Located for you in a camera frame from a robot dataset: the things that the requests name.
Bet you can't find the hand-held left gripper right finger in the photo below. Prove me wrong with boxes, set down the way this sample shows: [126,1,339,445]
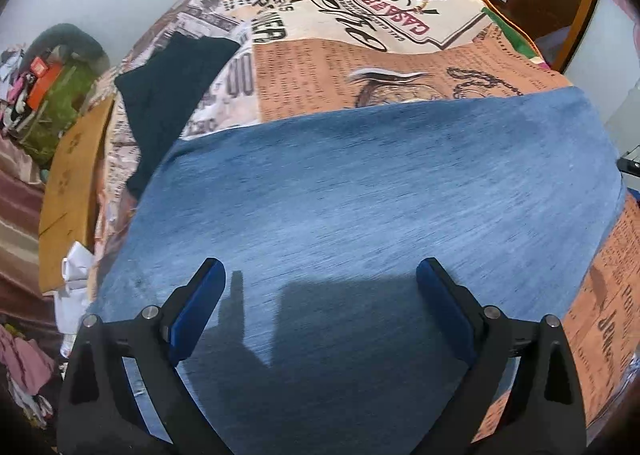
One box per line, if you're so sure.
[416,257,587,455]

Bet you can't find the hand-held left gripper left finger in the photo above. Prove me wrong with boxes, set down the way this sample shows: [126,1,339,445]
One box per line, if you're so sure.
[55,257,236,455]

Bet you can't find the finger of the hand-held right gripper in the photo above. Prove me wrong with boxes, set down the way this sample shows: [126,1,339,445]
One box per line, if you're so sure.
[616,148,640,203]

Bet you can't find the blue denim pants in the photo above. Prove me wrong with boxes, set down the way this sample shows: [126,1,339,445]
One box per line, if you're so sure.
[87,85,628,455]

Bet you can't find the white crumpled cloth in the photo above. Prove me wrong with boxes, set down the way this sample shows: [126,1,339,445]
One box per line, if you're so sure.
[52,241,97,336]

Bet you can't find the wooden lap desk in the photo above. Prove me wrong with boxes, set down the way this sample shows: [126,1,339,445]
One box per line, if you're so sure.
[37,98,116,293]

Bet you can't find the pink clothing heap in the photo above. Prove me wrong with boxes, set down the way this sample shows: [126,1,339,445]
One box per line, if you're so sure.
[0,325,57,428]

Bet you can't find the striped pink curtain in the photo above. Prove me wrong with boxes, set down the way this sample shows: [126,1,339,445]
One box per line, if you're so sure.
[0,135,61,331]

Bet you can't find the dark folded garment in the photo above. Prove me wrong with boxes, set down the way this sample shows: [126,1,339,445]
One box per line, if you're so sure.
[114,31,244,200]

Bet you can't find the green fabric storage box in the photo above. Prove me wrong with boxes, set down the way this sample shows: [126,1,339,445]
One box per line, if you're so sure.
[22,62,102,167]

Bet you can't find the printed blanket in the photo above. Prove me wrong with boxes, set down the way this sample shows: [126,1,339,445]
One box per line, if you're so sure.
[92,0,640,446]

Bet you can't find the orange box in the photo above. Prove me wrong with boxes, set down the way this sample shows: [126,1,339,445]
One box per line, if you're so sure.
[27,60,67,111]

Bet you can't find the pile of mixed clothes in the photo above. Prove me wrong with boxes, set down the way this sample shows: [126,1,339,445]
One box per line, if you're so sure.
[0,48,40,136]

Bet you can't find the grey long pillow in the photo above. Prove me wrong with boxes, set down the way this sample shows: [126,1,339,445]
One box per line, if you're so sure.
[27,22,111,72]

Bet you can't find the wooden door frame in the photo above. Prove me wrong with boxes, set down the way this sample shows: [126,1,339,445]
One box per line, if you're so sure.
[510,0,607,75]

